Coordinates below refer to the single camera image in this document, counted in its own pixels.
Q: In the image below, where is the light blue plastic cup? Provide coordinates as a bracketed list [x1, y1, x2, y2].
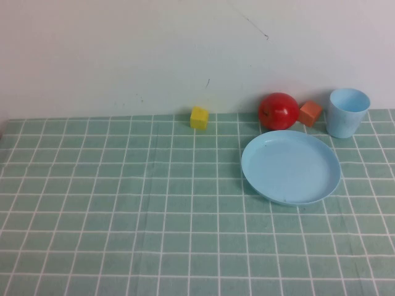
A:
[326, 88, 371, 139]

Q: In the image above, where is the light blue plastic plate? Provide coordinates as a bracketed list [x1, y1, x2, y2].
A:
[241, 129, 342, 207]

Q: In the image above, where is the yellow foam cube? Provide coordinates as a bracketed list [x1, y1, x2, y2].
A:
[189, 106, 210, 130]

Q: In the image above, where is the red apple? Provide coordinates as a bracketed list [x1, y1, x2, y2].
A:
[258, 92, 301, 131]

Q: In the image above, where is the green checked tablecloth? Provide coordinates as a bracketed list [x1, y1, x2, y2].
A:
[0, 109, 395, 296]

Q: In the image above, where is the orange foam cube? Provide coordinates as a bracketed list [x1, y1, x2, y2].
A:
[298, 100, 323, 127]

